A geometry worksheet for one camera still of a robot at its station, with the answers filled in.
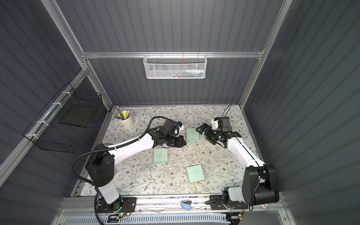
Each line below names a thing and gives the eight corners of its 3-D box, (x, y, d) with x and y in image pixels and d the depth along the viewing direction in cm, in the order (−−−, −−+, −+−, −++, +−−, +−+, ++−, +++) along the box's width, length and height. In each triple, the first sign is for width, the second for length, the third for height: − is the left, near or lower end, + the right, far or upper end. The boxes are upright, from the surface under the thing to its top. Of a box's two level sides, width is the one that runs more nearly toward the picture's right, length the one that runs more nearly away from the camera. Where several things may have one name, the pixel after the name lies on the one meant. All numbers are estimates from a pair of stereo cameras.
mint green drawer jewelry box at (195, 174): (189, 184, 82) (190, 182, 80) (186, 168, 88) (186, 166, 85) (204, 180, 83) (205, 178, 81) (200, 165, 89) (201, 163, 87)
